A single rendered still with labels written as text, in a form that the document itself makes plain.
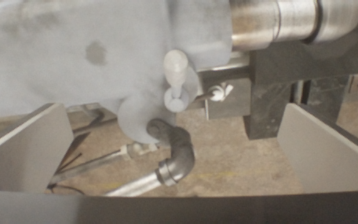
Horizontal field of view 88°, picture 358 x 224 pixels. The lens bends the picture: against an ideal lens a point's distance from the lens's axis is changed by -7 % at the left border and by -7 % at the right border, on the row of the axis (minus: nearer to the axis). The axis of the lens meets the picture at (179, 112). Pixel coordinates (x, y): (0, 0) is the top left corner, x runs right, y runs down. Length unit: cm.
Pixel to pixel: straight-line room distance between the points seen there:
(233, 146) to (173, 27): 168
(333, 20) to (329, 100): 44
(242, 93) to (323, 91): 25
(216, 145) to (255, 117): 120
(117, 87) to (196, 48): 11
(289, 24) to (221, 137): 154
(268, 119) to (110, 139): 145
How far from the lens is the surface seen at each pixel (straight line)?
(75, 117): 76
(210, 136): 177
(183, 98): 25
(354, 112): 224
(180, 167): 25
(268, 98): 65
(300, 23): 33
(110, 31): 26
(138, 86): 27
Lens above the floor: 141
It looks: 61 degrees down
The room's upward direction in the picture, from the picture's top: 179 degrees clockwise
